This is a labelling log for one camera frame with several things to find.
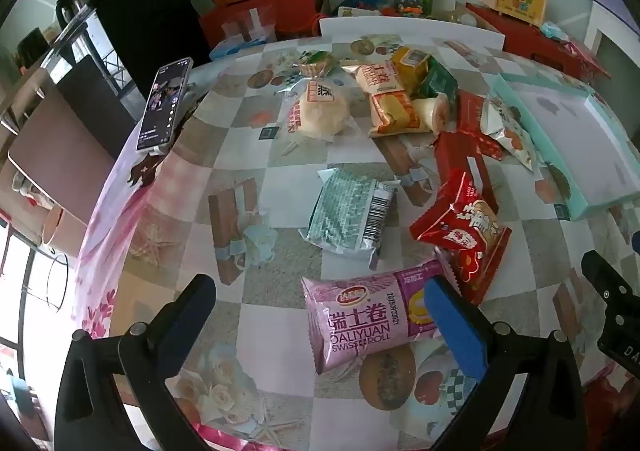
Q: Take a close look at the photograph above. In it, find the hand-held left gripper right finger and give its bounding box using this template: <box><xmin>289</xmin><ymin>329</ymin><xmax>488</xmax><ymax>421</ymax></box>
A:
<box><xmin>424</xmin><ymin>275</ymin><xmax>588</xmax><ymax>451</ymax></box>

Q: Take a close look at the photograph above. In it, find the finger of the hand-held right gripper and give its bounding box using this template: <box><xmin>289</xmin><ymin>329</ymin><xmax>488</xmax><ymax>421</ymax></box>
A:
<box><xmin>581</xmin><ymin>250</ymin><xmax>640</xmax><ymax>318</ymax></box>

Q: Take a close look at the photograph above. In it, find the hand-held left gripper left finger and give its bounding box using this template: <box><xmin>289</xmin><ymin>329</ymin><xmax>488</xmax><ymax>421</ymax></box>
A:
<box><xmin>54</xmin><ymin>273</ymin><xmax>217</xmax><ymax>451</ymax></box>

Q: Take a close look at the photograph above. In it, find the red flower print packet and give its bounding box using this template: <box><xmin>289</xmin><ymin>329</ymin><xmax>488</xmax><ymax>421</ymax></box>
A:
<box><xmin>434</xmin><ymin>226</ymin><xmax>513</xmax><ymax>307</ymax></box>

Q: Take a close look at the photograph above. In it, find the pink swiss roll packet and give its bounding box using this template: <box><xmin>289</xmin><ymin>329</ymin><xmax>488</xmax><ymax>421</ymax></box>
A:
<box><xmin>300</xmin><ymin>261</ymin><xmax>446</xmax><ymax>376</ymax></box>

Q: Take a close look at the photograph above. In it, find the red cake print snack packet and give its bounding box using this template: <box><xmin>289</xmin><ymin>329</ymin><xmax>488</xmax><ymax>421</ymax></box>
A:
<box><xmin>409</xmin><ymin>168</ymin><xmax>503</xmax><ymax>257</ymax></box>

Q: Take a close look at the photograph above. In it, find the teal edged white tray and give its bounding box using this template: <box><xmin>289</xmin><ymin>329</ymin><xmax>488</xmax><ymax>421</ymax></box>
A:
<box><xmin>492</xmin><ymin>72</ymin><xmax>640</xmax><ymax>222</ymax></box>

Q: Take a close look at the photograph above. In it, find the green silver-edged snack packet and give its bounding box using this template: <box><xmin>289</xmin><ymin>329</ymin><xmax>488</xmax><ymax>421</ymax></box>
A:
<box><xmin>299</xmin><ymin>167</ymin><xmax>401</xmax><ymax>269</ymax></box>

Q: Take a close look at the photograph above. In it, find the red tissue box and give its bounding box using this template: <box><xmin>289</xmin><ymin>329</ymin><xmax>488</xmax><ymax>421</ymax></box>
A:
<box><xmin>433</xmin><ymin>130</ymin><xmax>501</xmax><ymax>214</ymax></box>

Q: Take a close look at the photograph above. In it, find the white round bun packet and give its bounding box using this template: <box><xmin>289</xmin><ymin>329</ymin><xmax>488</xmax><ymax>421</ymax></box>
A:
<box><xmin>285</xmin><ymin>78</ymin><xmax>351</xmax><ymax>142</ymax></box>

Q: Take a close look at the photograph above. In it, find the checkered printed tablecloth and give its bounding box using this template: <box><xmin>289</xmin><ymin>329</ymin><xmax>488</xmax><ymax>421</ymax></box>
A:
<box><xmin>70</xmin><ymin>28</ymin><xmax>640</xmax><ymax>451</ymax></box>

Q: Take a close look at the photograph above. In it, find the silver persimmon print packet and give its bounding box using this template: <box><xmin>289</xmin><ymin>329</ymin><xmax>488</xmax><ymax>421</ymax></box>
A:
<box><xmin>481</xmin><ymin>95</ymin><xmax>547</xmax><ymax>173</ymax></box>

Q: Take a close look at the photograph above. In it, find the flat red packet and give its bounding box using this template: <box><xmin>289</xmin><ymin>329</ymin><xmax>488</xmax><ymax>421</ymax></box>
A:
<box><xmin>456</xmin><ymin>89</ymin><xmax>503</xmax><ymax>161</ymax></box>

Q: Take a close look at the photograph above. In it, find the smartphone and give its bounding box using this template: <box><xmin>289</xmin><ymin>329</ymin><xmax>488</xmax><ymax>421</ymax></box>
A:
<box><xmin>136</xmin><ymin>57</ymin><xmax>194</xmax><ymax>154</ymax></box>

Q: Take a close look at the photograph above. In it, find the cream yellow cake packet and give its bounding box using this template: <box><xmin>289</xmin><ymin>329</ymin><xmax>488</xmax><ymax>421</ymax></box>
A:
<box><xmin>368</xmin><ymin>92</ymin><xmax>435</xmax><ymax>138</ymax></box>

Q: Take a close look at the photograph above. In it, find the pale blue wipes packet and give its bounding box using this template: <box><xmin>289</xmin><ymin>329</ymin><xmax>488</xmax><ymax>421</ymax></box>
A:
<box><xmin>539</xmin><ymin>21</ymin><xmax>571</xmax><ymax>43</ymax></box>

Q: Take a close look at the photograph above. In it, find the dark green snack packet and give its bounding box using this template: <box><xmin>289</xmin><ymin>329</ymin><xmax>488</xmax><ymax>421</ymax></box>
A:
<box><xmin>417</xmin><ymin>58</ymin><xmax>458</xmax><ymax>107</ymax></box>

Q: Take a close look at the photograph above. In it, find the red gift box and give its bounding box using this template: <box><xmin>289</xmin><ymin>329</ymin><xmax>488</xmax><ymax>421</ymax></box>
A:
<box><xmin>465</xmin><ymin>2</ymin><xmax>612</xmax><ymax>81</ymax></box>

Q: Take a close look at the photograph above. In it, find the white round jar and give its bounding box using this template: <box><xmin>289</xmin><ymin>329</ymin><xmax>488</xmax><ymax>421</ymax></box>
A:
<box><xmin>450</xmin><ymin>6</ymin><xmax>478</xmax><ymax>27</ymax></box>

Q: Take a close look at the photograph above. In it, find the small clear pastry packet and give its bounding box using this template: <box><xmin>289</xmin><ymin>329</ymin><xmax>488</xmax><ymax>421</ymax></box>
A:
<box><xmin>299</xmin><ymin>50</ymin><xmax>337</xmax><ymax>78</ymax></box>

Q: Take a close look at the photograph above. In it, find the clear plastic box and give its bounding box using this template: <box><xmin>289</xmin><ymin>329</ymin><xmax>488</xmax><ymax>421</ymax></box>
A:
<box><xmin>219</xmin><ymin>5</ymin><xmax>277</xmax><ymax>46</ymax></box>

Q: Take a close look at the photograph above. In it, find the black cabinet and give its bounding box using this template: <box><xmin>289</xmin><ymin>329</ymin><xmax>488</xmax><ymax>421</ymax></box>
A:
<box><xmin>92</xmin><ymin>0</ymin><xmax>211</xmax><ymax>117</ymax></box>

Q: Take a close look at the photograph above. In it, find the large red box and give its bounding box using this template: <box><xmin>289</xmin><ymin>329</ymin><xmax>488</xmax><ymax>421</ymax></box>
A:
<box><xmin>199</xmin><ymin>0</ymin><xmax>323</xmax><ymax>54</ymax></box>

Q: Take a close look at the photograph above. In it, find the pile of colourful toys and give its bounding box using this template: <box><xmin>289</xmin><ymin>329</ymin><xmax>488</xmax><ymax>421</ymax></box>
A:
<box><xmin>385</xmin><ymin>0</ymin><xmax>426</xmax><ymax>17</ymax></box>

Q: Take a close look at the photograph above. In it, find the cream card box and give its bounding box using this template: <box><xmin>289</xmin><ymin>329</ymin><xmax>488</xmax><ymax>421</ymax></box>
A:
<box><xmin>337</xmin><ymin>5</ymin><xmax>383</xmax><ymax>19</ymax></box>

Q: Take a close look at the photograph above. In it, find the electric kettle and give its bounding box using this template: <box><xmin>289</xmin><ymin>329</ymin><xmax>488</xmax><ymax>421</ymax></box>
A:
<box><xmin>55</xmin><ymin>0</ymin><xmax>103</xmax><ymax>32</ymax></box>

